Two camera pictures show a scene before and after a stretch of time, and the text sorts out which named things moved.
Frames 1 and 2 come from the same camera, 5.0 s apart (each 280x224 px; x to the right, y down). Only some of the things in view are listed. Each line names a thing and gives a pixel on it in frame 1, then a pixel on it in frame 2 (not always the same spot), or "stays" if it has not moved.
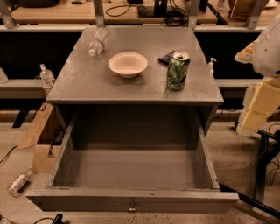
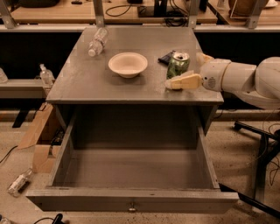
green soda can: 177,71 stays
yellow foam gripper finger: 247,54 → 212,71
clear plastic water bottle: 97,45 stays
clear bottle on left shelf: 46,76 stays
